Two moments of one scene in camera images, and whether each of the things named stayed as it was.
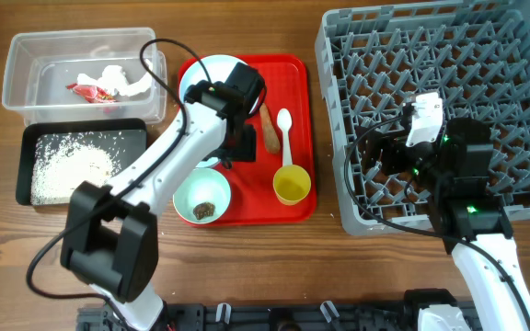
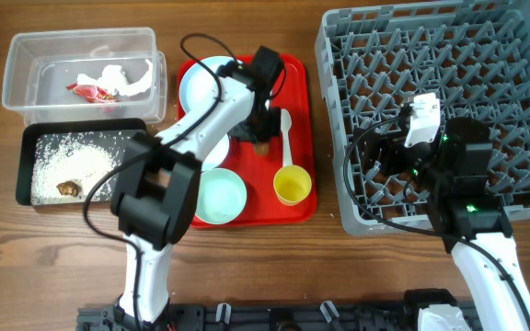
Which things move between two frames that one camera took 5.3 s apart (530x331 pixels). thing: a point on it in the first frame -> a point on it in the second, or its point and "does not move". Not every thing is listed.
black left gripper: x=246 y=151 -> x=273 y=130
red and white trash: x=116 y=78 does not move
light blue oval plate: x=218 y=68 does not move
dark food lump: x=203 y=210 -> x=68 y=188
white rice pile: x=63 y=162 does not move
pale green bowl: x=201 y=185 does not move
